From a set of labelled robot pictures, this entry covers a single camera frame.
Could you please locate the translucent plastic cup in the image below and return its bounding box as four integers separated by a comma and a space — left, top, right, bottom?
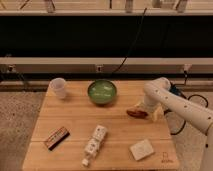
49, 78, 67, 99

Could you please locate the grey metal rail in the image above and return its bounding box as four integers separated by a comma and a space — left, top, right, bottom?
0, 57, 213, 74

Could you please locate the green bowl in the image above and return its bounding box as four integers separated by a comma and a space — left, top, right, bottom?
87, 79, 117, 105

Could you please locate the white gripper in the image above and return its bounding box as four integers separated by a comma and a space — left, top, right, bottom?
128, 99, 162, 122

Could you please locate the brown chocolate bar box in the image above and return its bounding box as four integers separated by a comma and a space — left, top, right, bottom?
44, 127, 70, 151

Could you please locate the white sponge block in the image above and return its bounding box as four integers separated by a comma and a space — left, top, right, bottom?
130, 139, 154, 161

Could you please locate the black hanging cable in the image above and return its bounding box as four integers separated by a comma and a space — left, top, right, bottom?
111, 7, 148, 74

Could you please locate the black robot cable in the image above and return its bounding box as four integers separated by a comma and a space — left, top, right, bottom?
163, 81, 210, 136

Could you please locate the white plastic bottle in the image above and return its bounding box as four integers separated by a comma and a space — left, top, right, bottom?
82, 125, 108, 167

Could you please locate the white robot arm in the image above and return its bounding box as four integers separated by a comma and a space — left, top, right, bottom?
127, 77, 213, 171

